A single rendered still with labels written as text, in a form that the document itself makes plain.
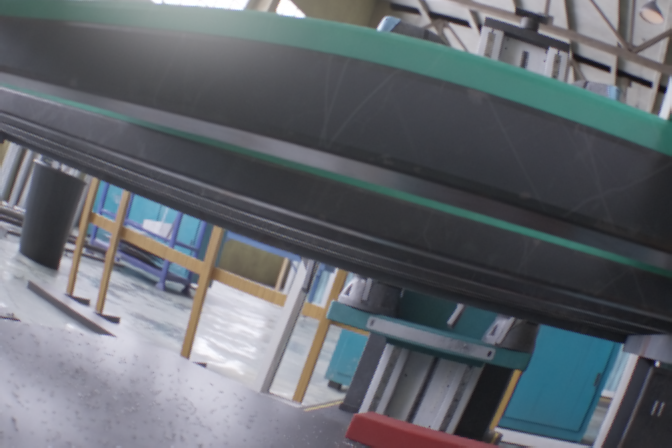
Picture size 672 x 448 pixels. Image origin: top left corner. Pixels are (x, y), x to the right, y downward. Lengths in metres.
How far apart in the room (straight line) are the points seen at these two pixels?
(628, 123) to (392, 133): 0.07
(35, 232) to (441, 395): 3.90
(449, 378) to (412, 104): 2.25
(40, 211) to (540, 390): 3.95
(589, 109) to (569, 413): 4.75
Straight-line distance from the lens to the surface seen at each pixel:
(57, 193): 5.58
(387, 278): 1.37
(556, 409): 4.93
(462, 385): 2.39
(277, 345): 3.60
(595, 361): 4.91
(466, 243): 0.49
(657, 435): 4.80
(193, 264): 4.12
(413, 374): 2.46
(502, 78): 0.21
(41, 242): 5.64
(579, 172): 0.20
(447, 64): 0.21
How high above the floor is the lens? 0.80
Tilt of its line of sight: 6 degrees up
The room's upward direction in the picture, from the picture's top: 18 degrees clockwise
